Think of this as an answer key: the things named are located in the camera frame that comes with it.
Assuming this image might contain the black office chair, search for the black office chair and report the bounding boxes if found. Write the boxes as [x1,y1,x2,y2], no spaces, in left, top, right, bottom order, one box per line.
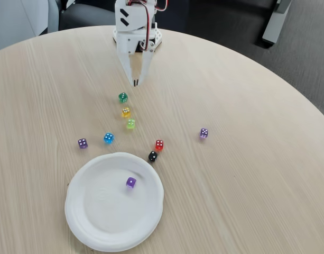
[58,2,117,31]

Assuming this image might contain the grey desk leg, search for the grey desk leg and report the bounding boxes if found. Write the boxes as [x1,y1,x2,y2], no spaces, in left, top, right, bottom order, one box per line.
[262,0,292,46]

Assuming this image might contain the white cabinet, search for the white cabinet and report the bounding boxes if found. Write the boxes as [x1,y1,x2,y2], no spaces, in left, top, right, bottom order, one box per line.
[0,0,59,53]

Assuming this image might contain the red black servo cable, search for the red black servo cable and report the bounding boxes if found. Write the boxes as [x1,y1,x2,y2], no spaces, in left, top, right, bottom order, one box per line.
[127,0,169,51]

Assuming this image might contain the white paper plate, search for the white paper plate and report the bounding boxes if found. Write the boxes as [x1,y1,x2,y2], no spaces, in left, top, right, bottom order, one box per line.
[64,151,164,252]

